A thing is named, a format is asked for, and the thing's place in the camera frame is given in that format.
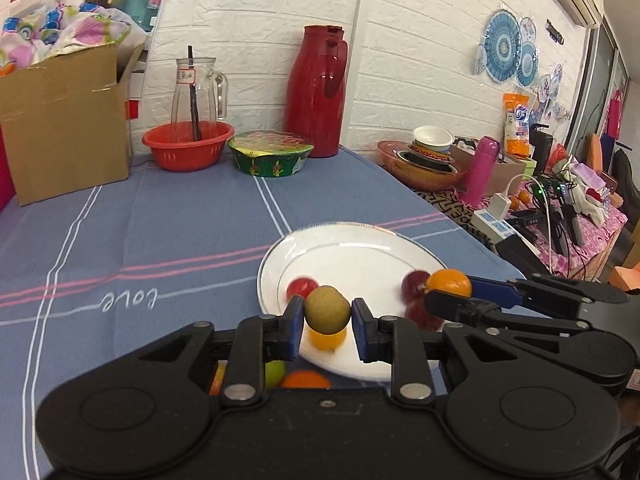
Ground small orange kumquat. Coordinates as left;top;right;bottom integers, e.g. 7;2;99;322
425;269;473;298

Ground orange tangerine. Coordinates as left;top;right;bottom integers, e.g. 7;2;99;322
279;370;332;389
209;361;227;396

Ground brown kiwi fruit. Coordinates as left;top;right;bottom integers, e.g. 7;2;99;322
305;285;350;335

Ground green lime fruit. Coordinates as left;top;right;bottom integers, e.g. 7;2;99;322
265;361;286;390

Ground dark red plum front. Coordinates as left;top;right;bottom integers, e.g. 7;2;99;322
405;298;444;332

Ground dark red plum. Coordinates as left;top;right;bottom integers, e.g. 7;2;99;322
400;270;431;304
405;298;444;332

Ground dark red plum rear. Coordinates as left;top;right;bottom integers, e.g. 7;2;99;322
400;270;431;304

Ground yellow orange fruit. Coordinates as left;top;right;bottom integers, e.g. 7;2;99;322
307;328;347;353

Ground small red tomato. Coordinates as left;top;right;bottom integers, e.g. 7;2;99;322
285;276;319;301

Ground white power strip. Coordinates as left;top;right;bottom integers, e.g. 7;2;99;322
471;209;522;245

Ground white round plate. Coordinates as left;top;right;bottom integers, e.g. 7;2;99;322
256;221;449;383

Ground pink water bottle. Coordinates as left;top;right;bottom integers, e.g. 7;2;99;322
460;136;500;209

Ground stacked patterned bowls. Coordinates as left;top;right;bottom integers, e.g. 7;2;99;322
406;144;457;174

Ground orange snack bag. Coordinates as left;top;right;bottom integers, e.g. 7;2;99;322
502;93;529;158

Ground blue striped tablecloth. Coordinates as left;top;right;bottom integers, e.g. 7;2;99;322
1;150;518;479

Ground green instant noodle bowl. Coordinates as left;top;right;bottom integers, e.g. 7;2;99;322
228;130;314;178

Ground red plastic basket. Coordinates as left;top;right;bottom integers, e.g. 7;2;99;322
142;122;234;172

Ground black stirring stick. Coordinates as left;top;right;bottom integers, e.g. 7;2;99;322
188;44;202;142

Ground red thermos jug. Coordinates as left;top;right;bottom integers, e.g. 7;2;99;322
283;25;348;158

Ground glass pitcher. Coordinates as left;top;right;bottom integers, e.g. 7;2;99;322
170;58;228;124

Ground cardboard box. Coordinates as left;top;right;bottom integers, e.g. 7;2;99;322
1;44;143;206

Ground pink tote bag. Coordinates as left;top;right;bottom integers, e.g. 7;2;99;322
0;133;15;211

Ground floral cloth in box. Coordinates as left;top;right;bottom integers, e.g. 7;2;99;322
1;3;148;76

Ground blue decorative wall plate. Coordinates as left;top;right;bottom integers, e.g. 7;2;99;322
483;10;522;84

